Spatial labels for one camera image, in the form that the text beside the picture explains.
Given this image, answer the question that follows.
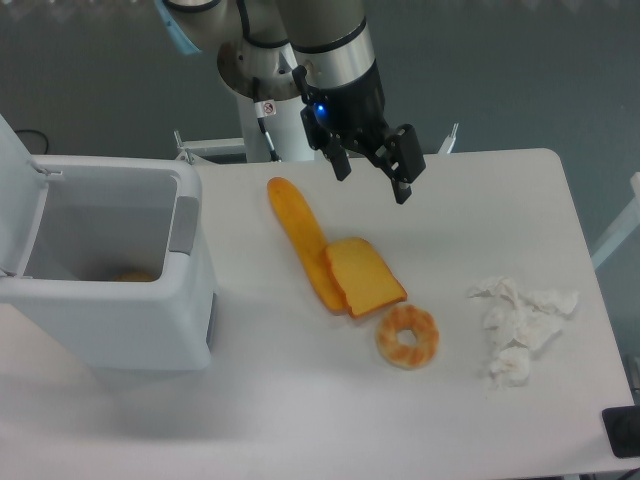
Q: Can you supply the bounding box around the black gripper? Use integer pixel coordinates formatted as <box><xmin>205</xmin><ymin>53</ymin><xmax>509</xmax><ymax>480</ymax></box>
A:
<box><xmin>293</xmin><ymin>65</ymin><xmax>426</xmax><ymax>205</ymax></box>

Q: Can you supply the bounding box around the white trash can lid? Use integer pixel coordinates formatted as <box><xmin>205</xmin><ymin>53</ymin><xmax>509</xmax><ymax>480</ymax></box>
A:
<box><xmin>1</xmin><ymin>117</ymin><xmax>63</xmax><ymax>277</ymax></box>

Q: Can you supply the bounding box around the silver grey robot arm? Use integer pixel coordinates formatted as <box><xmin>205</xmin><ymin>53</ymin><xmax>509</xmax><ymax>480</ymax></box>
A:
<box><xmin>155</xmin><ymin>1</ymin><xmax>426</xmax><ymax>204</ymax></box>

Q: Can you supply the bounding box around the white trash can body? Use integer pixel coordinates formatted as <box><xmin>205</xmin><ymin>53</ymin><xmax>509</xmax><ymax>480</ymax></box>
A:
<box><xmin>1</xmin><ymin>155</ymin><xmax>218</xmax><ymax>371</ymax></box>

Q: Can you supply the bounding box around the long orange baguette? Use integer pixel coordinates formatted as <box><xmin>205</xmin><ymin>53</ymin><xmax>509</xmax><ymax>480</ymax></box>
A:
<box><xmin>267</xmin><ymin>177</ymin><xmax>346</xmax><ymax>313</ymax></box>

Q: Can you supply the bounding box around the orange toast slice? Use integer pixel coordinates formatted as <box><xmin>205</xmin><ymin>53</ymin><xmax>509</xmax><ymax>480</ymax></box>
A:
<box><xmin>324</xmin><ymin>237</ymin><xmax>408</xmax><ymax>319</ymax></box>

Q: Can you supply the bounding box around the crumpled white tissue paper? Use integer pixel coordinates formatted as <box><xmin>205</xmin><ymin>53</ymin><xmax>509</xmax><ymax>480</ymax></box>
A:
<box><xmin>467</xmin><ymin>276</ymin><xmax>580</xmax><ymax>389</ymax></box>

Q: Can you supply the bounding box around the bread roll inside bin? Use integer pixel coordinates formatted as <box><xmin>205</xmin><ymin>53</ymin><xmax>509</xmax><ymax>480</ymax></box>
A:
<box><xmin>113</xmin><ymin>271</ymin><xmax>155</xmax><ymax>282</ymax></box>

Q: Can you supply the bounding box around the black device at table edge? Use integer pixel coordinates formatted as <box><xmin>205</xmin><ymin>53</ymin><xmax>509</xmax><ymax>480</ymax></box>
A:
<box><xmin>602</xmin><ymin>405</ymin><xmax>639</xmax><ymax>458</ymax></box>

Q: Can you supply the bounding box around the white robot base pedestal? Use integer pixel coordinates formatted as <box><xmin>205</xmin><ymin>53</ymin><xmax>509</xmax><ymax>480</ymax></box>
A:
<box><xmin>216</xmin><ymin>39</ymin><xmax>317</xmax><ymax>163</ymax></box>

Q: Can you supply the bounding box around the black cable on pedestal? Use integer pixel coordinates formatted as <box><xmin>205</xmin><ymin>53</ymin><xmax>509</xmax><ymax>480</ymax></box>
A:
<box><xmin>251</xmin><ymin>75</ymin><xmax>282</xmax><ymax>163</ymax></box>

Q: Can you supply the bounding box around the glazed ring donut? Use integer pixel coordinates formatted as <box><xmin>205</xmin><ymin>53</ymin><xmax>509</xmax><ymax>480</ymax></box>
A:
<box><xmin>375</xmin><ymin>304</ymin><xmax>440</xmax><ymax>370</ymax></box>

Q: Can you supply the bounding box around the white metal frame right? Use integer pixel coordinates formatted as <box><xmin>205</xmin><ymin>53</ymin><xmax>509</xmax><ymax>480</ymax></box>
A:
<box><xmin>591</xmin><ymin>172</ymin><xmax>639</xmax><ymax>270</ymax></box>

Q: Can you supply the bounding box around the black cable on floor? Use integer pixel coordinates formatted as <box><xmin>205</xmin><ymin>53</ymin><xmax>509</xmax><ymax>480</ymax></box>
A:
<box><xmin>13</xmin><ymin>128</ymin><xmax>50</xmax><ymax>154</ymax></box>

